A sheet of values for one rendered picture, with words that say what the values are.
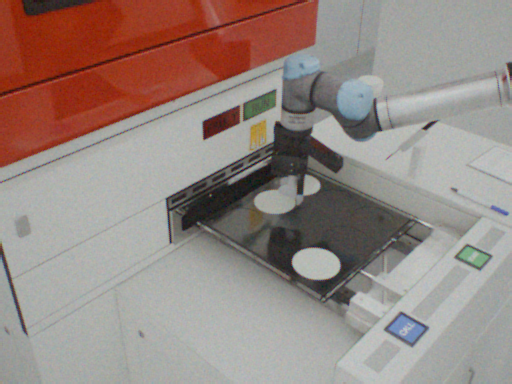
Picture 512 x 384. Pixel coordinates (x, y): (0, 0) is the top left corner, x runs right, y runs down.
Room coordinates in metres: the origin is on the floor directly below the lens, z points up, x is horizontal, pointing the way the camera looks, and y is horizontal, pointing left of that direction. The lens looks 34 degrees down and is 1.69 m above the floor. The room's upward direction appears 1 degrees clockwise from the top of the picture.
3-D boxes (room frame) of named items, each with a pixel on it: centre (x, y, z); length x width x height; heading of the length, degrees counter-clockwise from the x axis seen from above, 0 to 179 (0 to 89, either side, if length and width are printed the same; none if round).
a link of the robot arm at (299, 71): (1.13, -0.10, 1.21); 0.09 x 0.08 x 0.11; 55
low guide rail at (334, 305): (0.94, -0.09, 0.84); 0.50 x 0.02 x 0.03; 48
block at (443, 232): (1.03, -0.45, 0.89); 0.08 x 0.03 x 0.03; 48
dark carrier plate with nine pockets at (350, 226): (1.07, -0.13, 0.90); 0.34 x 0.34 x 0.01; 48
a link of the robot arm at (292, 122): (1.13, -0.09, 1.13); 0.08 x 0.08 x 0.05
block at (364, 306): (0.79, -0.23, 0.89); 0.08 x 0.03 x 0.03; 48
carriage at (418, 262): (0.91, -0.34, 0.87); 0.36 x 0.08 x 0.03; 138
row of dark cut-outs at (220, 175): (1.20, 0.04, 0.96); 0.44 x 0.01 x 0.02; 138
